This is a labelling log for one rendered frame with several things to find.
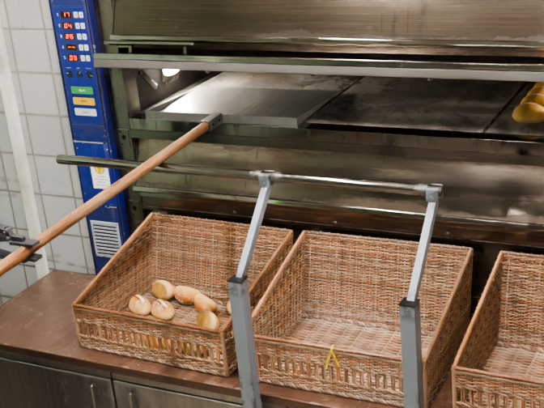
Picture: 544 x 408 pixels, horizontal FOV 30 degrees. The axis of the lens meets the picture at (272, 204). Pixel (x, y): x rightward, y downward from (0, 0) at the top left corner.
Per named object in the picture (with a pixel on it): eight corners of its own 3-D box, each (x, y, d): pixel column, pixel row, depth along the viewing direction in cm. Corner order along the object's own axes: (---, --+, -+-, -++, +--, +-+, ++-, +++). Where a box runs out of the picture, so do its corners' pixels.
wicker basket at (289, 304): (308, 304, 332) (301, 227, 322) (478, 328, 308) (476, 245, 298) (240, 380, 292) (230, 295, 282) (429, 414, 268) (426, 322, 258)
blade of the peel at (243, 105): (297, 126, 314) (296, 117, 313) (146, 119, 337) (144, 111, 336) (339, 91, 343) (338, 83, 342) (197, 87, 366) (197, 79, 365)
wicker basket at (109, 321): (161, 282, 359) (150, 210, 349) (303, 305, 333) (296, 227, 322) (75, 348, 320) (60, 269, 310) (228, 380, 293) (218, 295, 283)
